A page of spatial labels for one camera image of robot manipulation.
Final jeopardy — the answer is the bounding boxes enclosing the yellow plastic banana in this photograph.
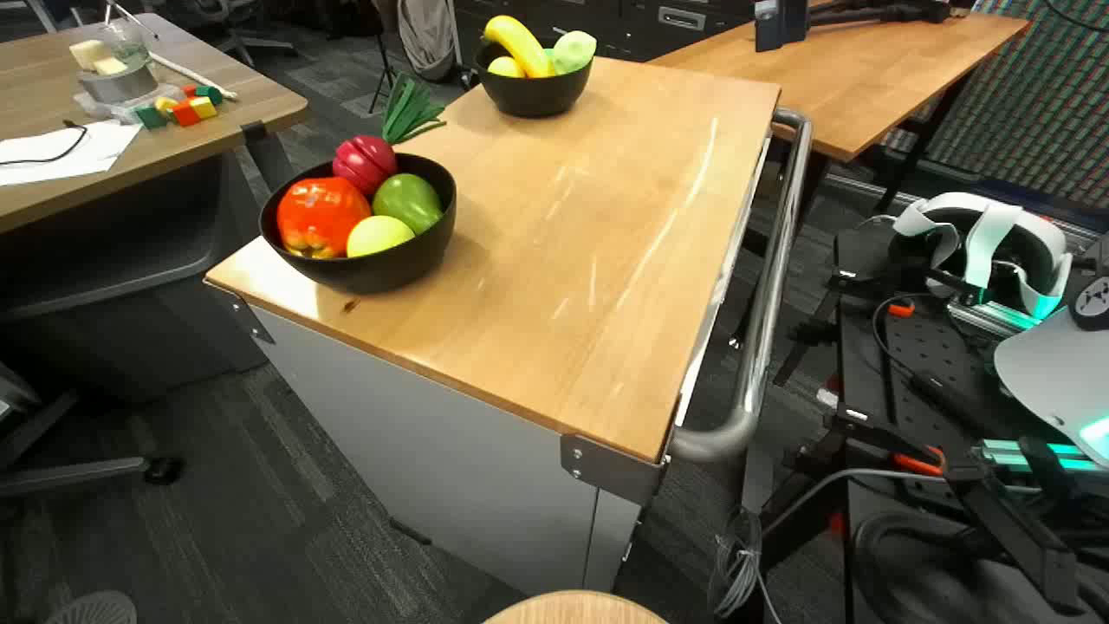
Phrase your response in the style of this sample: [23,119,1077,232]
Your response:
[480,12,557,82]

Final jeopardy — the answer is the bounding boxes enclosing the green apple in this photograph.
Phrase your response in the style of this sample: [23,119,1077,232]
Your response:
[370,169,447,240]

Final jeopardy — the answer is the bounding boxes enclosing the red radish with green leaves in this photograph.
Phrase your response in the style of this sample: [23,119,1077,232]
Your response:
[330,73,451,203]

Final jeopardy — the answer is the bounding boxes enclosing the yellow round plastic fruit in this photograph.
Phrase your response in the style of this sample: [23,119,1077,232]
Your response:
[343,212,418,260]

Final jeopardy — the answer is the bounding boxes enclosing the black plastic bowl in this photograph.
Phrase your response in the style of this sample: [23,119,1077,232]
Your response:
[261,148,459,295]
[478,51,596,123]

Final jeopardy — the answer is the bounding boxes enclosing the orange plastic bell pepper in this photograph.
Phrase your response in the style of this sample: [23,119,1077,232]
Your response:
[274,173,373,264]

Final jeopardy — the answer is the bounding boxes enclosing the black articulated stand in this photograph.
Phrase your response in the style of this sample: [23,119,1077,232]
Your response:
[807,0,964,27]

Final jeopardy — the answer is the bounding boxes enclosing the long wooden desk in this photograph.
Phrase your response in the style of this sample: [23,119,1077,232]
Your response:
[651,12,1033,168]

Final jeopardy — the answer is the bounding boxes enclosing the black equipment case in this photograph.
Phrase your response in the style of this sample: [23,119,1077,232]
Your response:
[524,0,757,64]

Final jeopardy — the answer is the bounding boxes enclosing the dark green mesh panel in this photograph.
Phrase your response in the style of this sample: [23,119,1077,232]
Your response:
[921,0,1109,220]

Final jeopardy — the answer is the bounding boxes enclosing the pale yellow-green plastic fruit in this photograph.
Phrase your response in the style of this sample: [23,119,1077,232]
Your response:
[485,51,531,82]

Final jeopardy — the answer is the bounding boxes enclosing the white VR headset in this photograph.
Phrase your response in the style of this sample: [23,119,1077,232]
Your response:
[887,188,1075,341]

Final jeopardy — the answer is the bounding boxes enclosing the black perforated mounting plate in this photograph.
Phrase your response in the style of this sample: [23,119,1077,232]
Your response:
[829,220,1109,624]

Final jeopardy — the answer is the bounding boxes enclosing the black tripod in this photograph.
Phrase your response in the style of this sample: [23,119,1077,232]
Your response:
[362,0,407,115]

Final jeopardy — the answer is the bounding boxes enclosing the black round controller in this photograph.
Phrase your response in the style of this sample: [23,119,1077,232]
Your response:
[1067,275,1109,333]

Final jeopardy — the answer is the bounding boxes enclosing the black clamp with orange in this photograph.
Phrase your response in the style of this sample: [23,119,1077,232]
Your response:
[792,408,950,482]

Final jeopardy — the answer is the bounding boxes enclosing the pale grey rounded cover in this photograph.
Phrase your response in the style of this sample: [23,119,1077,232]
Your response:
[991,305,1109,473]

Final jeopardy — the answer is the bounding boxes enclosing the wooden top tool cart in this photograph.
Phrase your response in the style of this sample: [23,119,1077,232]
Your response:
[203,51,783,592]

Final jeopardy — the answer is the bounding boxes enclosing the white thin stick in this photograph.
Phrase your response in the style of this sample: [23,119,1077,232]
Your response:
[147,49,237,102]

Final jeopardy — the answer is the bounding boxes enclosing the coloured toy blocks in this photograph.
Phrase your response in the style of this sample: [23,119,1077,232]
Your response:
[131,81,224,132]

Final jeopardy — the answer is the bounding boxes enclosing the round wooden stool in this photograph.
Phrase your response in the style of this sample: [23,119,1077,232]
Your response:
[480,587,672,624]

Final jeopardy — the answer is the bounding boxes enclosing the clear plastic container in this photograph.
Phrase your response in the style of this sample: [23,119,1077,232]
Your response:
[64,17,159,103]

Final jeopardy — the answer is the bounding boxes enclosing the dark mesh office chair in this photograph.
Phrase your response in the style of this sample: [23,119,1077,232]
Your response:
[0,159,274,498]

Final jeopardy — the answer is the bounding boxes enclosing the white paper sheet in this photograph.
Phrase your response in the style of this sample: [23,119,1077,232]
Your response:
[0,119,145,190]

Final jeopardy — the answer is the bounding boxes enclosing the metal cart handle bar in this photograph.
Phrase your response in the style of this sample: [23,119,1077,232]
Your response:
[668,108,813,467]

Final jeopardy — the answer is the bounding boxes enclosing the grey cable bundle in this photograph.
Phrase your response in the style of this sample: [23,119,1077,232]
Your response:
[708,507,790,624]

